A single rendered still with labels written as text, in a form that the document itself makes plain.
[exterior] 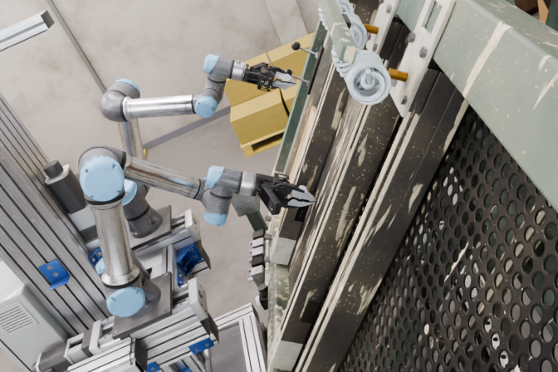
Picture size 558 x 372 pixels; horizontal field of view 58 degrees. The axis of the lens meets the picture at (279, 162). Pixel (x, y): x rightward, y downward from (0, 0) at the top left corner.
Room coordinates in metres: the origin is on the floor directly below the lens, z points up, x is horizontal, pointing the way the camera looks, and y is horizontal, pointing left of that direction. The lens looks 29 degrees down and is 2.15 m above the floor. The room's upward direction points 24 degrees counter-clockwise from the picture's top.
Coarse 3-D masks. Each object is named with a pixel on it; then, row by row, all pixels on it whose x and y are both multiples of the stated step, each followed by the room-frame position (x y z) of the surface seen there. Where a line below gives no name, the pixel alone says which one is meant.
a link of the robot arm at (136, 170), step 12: (96, 144) 1.49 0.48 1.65; (120, 156) 1.50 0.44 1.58; (132, 168) 1.50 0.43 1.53; (144, 168) 1.51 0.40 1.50; (156, 168) 1.53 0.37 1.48; (132, 180) 1.51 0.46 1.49; (144, 180) 1.50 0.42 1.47; (156, 180) 1.51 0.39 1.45; (168, 180) 1.52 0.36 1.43; (180, 180) 1.53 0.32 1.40; (192, 180) 1.54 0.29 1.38; (204, 180) 1.57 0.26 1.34; (180, 192) 1.52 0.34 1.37; (192, 192) 1.53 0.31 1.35
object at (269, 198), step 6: (264, 186) 1.41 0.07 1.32; (258, 192) 1.42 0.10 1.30; (264, 192) 1.39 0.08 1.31; (270, 192) 1.38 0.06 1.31; (264, 198) 1.38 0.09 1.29; (270, 198) 1.35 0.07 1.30; (276, 198) 1.35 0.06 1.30; (270, 204) 1.34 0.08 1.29; (276, 204) 1.32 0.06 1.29; (270, 210) 1.33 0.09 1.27; (276, 210) 1.32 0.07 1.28
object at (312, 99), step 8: (328, 32) 1.89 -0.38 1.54; (328, 40) 1.87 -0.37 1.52; (328, 48) 1.87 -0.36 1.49; (328, 56) 1.87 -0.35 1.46; (320, 64) 1.88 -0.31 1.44; (328, 64) 1.88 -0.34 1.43; (320, 72) 1.89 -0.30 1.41; (320, 80) 1.89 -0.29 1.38; (312, 88) 1.90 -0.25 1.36; (320, 88) 1.89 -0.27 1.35; (312, 96) 1.90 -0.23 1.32; (312, 104) 1.90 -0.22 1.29; (304, 112) 1.91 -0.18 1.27; (304, 120) 1.91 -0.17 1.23; (304, 128) 1.91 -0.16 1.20; (296, 136) 1.92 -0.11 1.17; (296, 144) 1.92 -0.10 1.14; (288, 160) 1.95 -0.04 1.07; (288, 168) 1.94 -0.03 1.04
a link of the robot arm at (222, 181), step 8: (216, 168) 1.46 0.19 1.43; (224, 168) 1.46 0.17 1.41; (208, 176) 1.44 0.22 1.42; (216, 176) 1.44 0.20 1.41; (224, 176) 1.43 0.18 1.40; (232, 176) 1.43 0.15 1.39; (240, 176) 1.43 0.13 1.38; (208, 184) 1.44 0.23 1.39; (216, 184) 1.43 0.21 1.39; (224, 184) 1.42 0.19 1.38; (232, 184) 1.42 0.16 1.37; (240, 184) 1.42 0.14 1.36; (216, 192) 1.43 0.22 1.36; (224, 192) 1.42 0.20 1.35; (232, 192) 1.43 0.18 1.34
